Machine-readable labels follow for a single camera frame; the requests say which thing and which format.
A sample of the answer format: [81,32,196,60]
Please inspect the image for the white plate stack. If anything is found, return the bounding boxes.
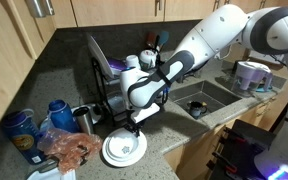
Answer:
[101,128,149,168]

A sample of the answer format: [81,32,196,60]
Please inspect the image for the red spatula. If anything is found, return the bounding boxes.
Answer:
[146,31,157,50]

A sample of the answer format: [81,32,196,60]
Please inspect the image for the dark blue mug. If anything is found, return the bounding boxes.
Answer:
[186,100,209,120]

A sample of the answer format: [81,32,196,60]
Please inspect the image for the plain white mug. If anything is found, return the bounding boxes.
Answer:
[125,54,142,70]

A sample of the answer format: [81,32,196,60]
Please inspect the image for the white bowl with flower print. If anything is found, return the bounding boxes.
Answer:
[108,130,141,158]

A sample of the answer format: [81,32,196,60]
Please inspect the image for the stainless steel sink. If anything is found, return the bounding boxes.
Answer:
[167,79,244,121]

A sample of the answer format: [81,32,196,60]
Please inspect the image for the stainless steel tumbler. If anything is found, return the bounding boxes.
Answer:
[72,106,97,136]

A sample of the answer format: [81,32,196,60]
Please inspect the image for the framed text sign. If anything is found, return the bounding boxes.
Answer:
[248,49,285,66]

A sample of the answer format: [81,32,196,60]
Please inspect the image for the teal spatula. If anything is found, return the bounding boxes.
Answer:
[157,30,170,50]

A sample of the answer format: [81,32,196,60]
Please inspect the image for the clear plastic container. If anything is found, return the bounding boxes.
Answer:
[106,91,127,113]

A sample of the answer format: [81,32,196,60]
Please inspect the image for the black stand with red clamps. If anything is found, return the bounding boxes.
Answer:
[206,119,277,180]

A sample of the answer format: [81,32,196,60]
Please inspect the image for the purple bowl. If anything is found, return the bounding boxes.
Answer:
[106,57,129,76]

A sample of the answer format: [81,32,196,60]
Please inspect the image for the steel cabinet handle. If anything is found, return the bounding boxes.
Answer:
[24,0,46,19]
[40,0,55,17]

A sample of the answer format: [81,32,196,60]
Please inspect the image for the white plastic container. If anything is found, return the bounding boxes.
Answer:
[26,166,77,180]

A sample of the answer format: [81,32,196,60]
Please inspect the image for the crumpled plastic bag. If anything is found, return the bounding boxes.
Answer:
[36,128,104,175]

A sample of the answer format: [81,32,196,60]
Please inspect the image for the plain blue water bottle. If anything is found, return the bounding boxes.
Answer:
[46,99,80,134]

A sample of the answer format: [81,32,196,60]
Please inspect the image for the wooden base cabinet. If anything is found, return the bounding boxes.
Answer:
[162,89,288,180]

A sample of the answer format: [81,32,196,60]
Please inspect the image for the white mug with red print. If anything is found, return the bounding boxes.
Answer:
[138,49,157,70]

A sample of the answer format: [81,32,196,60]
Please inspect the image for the large white upright plate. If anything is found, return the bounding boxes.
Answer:
[85,33,115,80]

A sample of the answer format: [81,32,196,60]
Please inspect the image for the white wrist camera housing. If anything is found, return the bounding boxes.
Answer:
[130,102,161,125]

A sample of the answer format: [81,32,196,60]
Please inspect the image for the white water filter pitcher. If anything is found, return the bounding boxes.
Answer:
[231,60,274,99]

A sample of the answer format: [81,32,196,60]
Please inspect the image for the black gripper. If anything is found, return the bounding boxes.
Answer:
[123,111,146,138]

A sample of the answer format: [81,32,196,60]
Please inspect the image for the black wire dish rack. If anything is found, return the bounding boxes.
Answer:
[90,56,167,128]

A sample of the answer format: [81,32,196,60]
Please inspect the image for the teal sponge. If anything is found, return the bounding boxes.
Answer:
[254,85,274,94]

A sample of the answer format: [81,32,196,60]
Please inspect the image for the blue bottle with yellow label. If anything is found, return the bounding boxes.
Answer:
[1,108,47,165]

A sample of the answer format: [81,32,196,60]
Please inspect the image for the wooden wall cabinet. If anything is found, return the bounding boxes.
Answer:
[52,0,288,29]
[0,0,57,145]

